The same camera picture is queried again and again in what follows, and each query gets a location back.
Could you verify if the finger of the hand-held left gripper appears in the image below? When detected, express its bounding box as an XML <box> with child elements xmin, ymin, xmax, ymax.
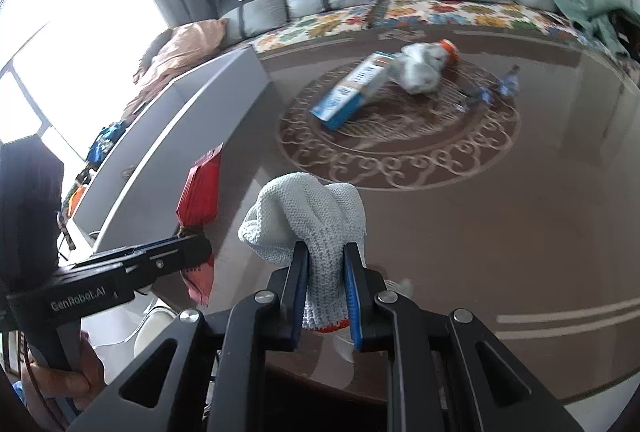
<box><xmin>75</xmin><ymin>237</ymin><xmax>188</xmax><ymax>268</ymax></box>
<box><xmin>120</xmin><ymin>235</ymin><xmax>214</xmax><ymax>288</ymax></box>

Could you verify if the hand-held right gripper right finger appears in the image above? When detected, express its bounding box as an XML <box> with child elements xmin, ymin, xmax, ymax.
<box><xmin>343</xmin><ymin>243</ymin><xmax>587</xmax><ymax>432</ymax></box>

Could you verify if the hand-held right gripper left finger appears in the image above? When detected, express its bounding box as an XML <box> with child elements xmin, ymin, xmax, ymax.
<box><xmin>65</xmin><ymin>243</ymin><xmax>310</xmax><ymax>432</ymax></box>

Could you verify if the white knit glove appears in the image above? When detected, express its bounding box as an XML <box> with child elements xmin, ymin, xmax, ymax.
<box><xmin>238</xmin><ymin>172</ymin><xmax>370</xmax><ymax>332</ymax></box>

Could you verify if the red snack packet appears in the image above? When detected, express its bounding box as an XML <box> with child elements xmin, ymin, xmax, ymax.
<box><xmin>176</xmin><ymin>143</ymin><xmax>224</xmax><ymax>309</ymax></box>

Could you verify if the grey storage box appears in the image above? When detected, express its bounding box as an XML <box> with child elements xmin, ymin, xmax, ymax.
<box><xmin>65</xmin><ymin>46</ymin><xmax>274</xmax><ymax>263</ymax></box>

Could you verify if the person's left hand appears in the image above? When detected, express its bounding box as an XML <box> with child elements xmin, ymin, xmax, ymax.
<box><xmin>22</xmin><ymin>329</ymin><xmax>109</xmax><ymax>413</ymax></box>

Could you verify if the blue bag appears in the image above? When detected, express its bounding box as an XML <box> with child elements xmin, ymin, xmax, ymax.
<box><xmin>85</xmin><ymin>121</ymin><xmax>127</xmax><ymax>165</ymax></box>

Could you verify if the window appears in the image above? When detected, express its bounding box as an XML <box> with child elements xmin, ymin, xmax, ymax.
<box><xmin>0</xmin><ymin>0</ymin><xmax>173</xmax><ymax>163</ymax></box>

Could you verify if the beige pillow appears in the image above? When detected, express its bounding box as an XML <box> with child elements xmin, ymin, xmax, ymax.
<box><xmin>122</xmin><ymin>18</ymin><xmax>226</xmax><ymax>118</ymax></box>

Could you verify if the blue and white carton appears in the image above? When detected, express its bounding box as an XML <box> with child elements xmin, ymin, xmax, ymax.
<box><xmin>308</xmin><ymin>51</ymin><xmax>401</xmax><ymax>131</ymax></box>

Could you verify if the crumpled white plastic bag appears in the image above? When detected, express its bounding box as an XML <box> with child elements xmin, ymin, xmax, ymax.
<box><xmin>387</xmin><ymin>42</ymin><xmax>448</xmax><ymax>96</ymax></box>

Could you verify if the crushed clear plastic bottle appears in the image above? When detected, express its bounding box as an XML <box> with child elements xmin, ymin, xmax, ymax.
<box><xmin>496</xmin><ymin>66</ymin><xmax>521</xmax><ymax>97</ymax></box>

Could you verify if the orange-capped bottle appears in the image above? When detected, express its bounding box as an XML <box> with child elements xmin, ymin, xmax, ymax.
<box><xmin>434</xmin><ymin>39</ymin><xmax>460</xmax><ymax>66</ymax></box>

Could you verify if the floral sofa cover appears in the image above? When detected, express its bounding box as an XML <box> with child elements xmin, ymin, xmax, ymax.
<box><xmin>250</xmin><ymin>0</ymin><xmax>621</xmax><ymax>56</ymax></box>

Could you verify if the green cloth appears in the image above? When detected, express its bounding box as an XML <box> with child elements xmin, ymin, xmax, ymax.
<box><xmin>550</xmin><ymin>0</ymin><xmax>640</xmax><ymax>58</ymax></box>

